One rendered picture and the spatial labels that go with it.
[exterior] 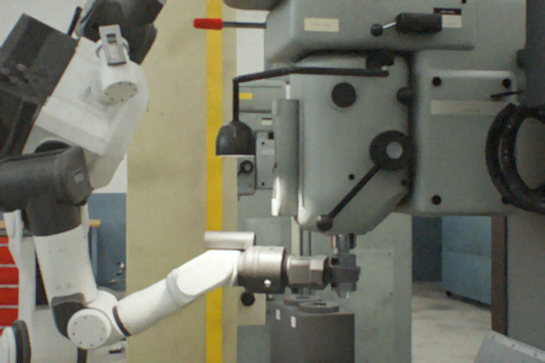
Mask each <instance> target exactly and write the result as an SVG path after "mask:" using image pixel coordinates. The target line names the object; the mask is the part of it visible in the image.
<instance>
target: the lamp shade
mask: <svg viewBox="0 0 545 363"><path fill-rule="evenodd" d="M216 156H256V139H255V135H254V132H253V129H252V127H251V126H249V125H248V124H246V123H245V122H241V121H231V122H227V123H225V124H224V125H223V126H221V127H220V128H219V131H218V134H217V139H216Z"/></svg>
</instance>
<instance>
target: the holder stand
mask: <svg viewBox="0 0 545 363"><path fill-rule="evenodd" d="M270 363H354V314H353V313H351V312H349V311H348V310H345V309H342V308H339V304H338V303H335V302H329V301H322V298H321V297H318V296H313V295H291V296H286V297H284V301H271V303H270Z"/></svg>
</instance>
